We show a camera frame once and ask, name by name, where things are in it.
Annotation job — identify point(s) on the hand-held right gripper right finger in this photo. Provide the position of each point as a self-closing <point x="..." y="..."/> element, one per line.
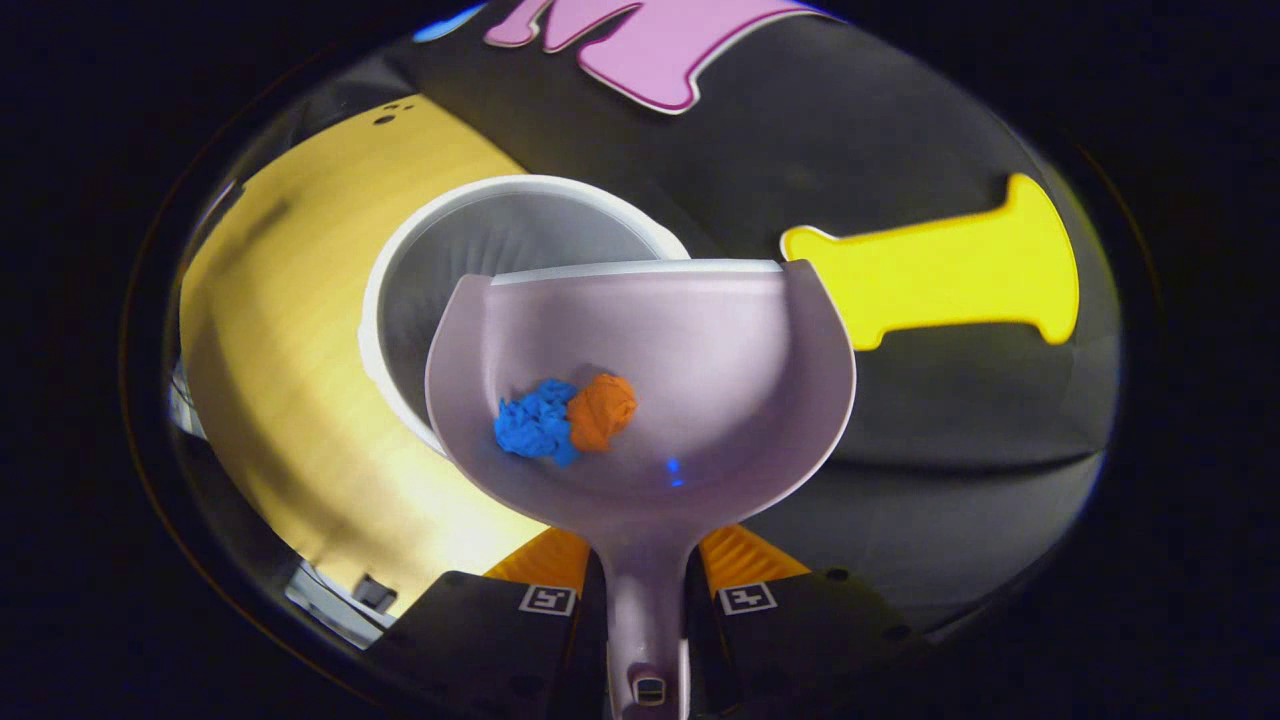
<point x="800" y="640"/>

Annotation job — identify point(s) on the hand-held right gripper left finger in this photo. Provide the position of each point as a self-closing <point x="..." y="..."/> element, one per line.
<point x="500" y="650"/>

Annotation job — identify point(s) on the blue paper ball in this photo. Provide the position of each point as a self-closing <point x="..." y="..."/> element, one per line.
<point x="535" y="425"/>

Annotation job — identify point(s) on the orange paper ball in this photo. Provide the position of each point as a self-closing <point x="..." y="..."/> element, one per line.
<point x="602" y="410"/>

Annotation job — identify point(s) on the pink dustpan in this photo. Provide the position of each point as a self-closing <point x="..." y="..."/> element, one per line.
<point x="720" y="360"/>

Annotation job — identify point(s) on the white ribbed garbage bin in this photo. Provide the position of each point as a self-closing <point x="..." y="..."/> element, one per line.
<point x="470" y="240"/>

